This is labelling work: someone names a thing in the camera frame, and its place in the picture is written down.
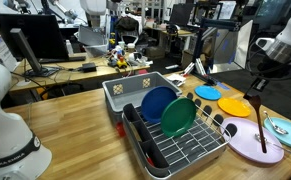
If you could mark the sky blue plate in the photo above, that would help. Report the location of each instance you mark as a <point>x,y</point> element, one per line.
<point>207,93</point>

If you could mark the black camera stand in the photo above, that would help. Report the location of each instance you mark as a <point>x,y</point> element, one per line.
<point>200,50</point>

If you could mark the black keyboard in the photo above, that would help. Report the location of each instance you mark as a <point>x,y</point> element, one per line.
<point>61,60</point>

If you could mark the grey dish rack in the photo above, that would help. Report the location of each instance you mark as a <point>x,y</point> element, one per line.
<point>185,150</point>

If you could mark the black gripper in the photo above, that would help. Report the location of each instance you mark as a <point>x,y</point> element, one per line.
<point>271,70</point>

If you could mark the white cup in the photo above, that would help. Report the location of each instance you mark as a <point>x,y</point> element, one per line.
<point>121,44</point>

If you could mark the silver spoon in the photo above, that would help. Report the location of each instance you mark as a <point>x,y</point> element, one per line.
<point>280,130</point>

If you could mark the grey plastic bin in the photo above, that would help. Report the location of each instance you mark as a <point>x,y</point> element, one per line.
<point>131,96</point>

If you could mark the grey storage container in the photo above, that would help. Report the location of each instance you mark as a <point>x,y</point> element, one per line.
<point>90,36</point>

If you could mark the white and black gadget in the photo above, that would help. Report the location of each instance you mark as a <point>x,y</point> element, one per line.
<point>136,57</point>

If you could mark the pale pink white plate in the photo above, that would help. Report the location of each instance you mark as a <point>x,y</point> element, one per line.
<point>241,143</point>

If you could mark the black computer monitor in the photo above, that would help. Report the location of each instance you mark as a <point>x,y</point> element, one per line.
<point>35,33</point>

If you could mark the black power brick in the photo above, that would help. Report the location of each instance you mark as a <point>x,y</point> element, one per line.
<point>89,67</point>

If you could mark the white rounded background machine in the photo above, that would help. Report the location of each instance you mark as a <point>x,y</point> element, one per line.
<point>93,6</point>

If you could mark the dark blue plate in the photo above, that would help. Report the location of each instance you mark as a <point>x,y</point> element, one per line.
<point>155,105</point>

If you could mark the wooden background desk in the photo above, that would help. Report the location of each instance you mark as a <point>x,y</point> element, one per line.
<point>185,32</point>

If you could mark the white printed sign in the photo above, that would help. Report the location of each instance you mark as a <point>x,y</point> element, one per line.
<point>0,50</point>

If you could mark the cardboard box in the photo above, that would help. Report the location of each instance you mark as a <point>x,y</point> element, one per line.
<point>155,52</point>

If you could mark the black background monitor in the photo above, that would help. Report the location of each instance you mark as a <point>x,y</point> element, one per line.
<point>183,13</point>

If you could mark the white panel board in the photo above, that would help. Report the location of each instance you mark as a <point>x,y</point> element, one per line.
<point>241,46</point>

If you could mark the grey mesh office chair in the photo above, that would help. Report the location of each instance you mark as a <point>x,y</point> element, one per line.
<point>129,37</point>

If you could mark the yellow toy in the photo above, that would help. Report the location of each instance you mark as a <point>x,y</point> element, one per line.
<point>121,62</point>

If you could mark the dark jacket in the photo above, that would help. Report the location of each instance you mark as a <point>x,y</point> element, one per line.
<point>126,23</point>

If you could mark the green plate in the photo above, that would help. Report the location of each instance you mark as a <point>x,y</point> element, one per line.
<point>178,118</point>

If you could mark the brown wooden spoon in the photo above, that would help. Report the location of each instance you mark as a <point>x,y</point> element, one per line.
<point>259,126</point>

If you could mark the metal fork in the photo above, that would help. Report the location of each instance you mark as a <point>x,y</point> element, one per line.
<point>278,146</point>

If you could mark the yellow plate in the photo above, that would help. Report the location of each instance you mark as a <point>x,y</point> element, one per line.
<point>234,107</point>

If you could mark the white paper packet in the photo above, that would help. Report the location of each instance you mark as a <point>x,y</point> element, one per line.
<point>175,79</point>

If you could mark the small red block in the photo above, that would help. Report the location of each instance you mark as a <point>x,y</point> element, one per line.
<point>120,129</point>

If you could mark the grey background robot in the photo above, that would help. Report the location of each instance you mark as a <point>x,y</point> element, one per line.
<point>66,12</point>

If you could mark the red utensil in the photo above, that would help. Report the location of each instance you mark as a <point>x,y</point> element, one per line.
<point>150,161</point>

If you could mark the white flat remote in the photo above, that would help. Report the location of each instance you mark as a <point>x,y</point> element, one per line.
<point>171,66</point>

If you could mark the black stereo camera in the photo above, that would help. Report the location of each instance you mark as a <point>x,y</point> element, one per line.
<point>221,25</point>

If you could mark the blue tape strip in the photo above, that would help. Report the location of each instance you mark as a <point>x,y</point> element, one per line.
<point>222,85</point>

